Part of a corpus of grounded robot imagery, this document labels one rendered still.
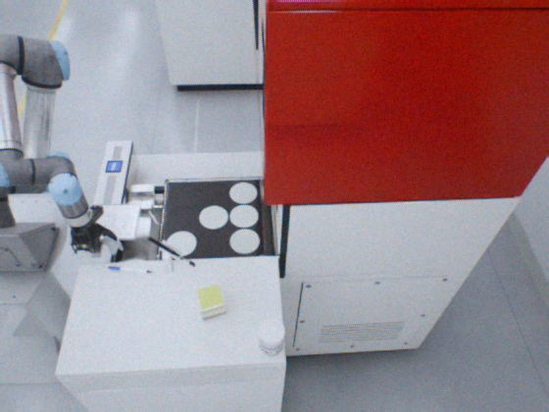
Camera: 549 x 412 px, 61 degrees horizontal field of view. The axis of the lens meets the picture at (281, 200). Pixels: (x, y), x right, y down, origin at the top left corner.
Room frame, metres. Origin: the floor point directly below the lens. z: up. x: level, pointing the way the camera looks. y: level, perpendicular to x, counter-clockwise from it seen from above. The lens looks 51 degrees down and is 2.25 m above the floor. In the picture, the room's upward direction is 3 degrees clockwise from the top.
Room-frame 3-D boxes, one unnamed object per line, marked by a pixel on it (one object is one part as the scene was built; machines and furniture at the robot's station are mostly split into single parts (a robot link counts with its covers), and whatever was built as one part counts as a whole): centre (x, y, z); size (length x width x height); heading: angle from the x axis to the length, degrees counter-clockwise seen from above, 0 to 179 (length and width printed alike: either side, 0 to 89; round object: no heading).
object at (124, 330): (0.60, 0.29, 0.89); 0.62 x 0.35 x 0.14; 97
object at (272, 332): (0.51, 0.01, 1.01); 0.07 x 0.07 x 0.10
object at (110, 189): (1.02, 0.61, 0.89); 0.55 x 0.09 x 0.14; 7
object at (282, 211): (1.21, 0.04, 1.02); 0.82 x 0.03 x 0.40; 7
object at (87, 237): (0.78, 0.58, 1.08); 0.09 x 0.08 x 0.12; 7
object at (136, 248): (0.95, 0.50, 0.87); 0.36 x 0.08 x 0.03; 7
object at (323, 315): (1.25, -0.30, 0.41); 0.82 x 0.71 x 0.82; 7
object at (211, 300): (0.62, 0.19, 1.00); 0.07 x 0.07 x 0.07; 22
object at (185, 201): (0.99, 0.24, 0.90); 0.34 x 0.34 x 0.01; 7
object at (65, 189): (0.79, 0.58, 1.24); 0.09 x 0.08 x 0.11; 31
